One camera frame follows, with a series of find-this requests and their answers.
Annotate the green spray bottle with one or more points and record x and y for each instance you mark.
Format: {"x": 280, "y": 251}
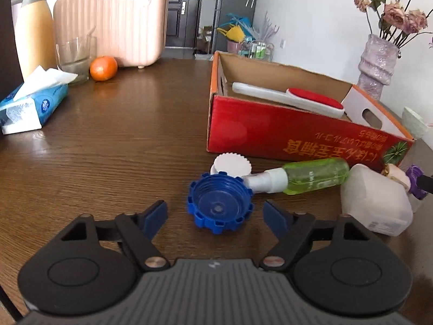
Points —
{"x": 314, "y": 176}

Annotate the beige striped cup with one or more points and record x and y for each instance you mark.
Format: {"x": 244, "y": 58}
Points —
{"x": 397, "y": 174}

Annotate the dark wooden door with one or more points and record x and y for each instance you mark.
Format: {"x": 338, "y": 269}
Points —
{"x": 179, "y": 17}

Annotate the purple plastic cap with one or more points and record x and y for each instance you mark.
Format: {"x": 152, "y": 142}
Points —
{"x": 414, "y": 172}

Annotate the white and red lint brush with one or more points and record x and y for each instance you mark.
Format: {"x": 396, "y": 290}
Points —
{"x": 314, "y": 100}

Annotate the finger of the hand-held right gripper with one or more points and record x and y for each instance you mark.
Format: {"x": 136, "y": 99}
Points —
{"x": 426, "y": 182}

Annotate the clear drinking glass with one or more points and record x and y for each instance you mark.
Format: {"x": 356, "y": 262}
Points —
{"x": 72, "y": 61}

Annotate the white ribbed cap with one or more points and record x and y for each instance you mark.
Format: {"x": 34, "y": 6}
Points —
{"x": 233, "y": 164}

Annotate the lilac textured vase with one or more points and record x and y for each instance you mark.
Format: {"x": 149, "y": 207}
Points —
{"x": 377, "y": 64}

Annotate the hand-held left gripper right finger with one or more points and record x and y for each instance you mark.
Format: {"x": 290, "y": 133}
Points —
{"x": 274, "y": 216}

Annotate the blue tissue pack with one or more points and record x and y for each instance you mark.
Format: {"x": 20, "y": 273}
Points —
{"x": 44, "y": 105}

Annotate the pink suitcase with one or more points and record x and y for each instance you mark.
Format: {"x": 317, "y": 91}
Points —
{"x": 118, "y": 23}

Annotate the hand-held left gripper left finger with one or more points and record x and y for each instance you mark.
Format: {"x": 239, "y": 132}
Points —
{"x": 155, "y": 215}

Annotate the white ribbed dish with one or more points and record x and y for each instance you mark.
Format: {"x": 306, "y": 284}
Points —
{"x": 417, "y": 122}

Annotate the dried pink roses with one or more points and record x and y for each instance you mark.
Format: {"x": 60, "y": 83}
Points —
{"x": 402, "y": 17}

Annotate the blue plastic cap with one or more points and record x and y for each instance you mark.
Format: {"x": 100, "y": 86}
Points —
{"x": 216, "y": 206}

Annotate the pink bucket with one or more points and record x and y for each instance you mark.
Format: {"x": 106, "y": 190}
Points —
{"x": 235, "y": 46}

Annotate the yellow thermos jug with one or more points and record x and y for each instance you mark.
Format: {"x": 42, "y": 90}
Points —
{"x": 33, "y": 34}

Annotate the red cardboard box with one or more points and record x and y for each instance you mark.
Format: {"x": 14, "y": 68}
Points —
{"x": 270, "y": 132}

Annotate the dark monitor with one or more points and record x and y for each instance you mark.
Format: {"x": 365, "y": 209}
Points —
{"x": 6, "y": 57}

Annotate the orange fruit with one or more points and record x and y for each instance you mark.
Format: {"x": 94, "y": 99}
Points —
{"x": 103, "y": 69}

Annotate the white plastic container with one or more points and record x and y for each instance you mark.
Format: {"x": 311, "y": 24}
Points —
{"x": 372, "y": 199}

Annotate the yellow and blue brushes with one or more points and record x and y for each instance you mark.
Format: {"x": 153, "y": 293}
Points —
{"x": 235, "y": 32}

